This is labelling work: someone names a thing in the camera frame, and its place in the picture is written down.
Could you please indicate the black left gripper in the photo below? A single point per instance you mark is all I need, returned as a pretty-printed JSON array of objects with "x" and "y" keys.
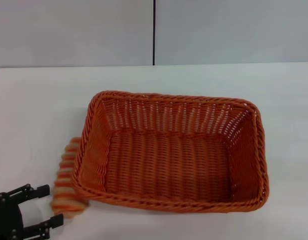
[{"x": 6, "y": 217}]

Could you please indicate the orange cream striped bread roll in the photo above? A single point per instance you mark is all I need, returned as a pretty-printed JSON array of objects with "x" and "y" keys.
[{"x": 64, "y": 185}]

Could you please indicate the orange woven plastic basket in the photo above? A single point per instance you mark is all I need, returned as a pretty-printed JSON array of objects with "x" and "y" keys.
[{"x": 168, "y": 160}]

